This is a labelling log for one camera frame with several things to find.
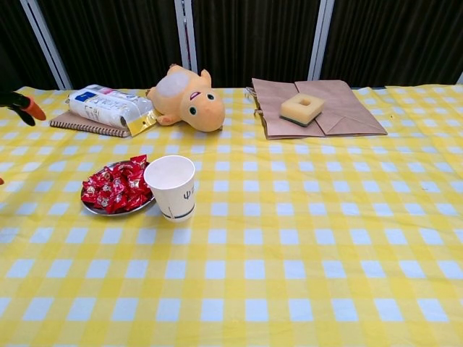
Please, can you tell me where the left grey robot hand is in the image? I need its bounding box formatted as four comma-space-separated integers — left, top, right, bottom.
0, 90, 47, 127

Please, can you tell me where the white paper cup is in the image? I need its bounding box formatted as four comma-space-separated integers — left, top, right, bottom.
143, 155, 197, 223

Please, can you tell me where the silver metal plate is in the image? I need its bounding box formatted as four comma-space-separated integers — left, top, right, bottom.
81, 160, 156, 217

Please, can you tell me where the brown spiral notebook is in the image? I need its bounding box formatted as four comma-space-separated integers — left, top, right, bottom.
49, 110, 132, 139

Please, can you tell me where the black pleated curtain panel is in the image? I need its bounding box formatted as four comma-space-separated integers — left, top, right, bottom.
190, 0, 321, 88
320, 0, 463, 88
0, 0, 61, 93
35, 0, 191, 90

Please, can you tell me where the white rice bag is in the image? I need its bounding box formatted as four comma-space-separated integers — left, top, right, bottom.
68, 84, 158, 137

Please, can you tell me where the orange plush toy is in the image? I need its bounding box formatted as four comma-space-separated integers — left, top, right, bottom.
146, 64, 226, 133

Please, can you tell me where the yellow square sponge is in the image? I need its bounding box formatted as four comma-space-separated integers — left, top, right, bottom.
279, 92, 326, 128

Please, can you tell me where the yellow checked tablecloth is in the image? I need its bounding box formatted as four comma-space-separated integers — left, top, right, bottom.
0, 85, 463, 347

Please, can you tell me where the brown paper bag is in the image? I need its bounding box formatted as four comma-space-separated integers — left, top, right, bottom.
245, 78, 388, 141

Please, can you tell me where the white frame post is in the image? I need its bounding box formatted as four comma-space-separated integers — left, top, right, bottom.
20, 0, 73, 90
174, 0, 199, 73
307, 0, 336, 81

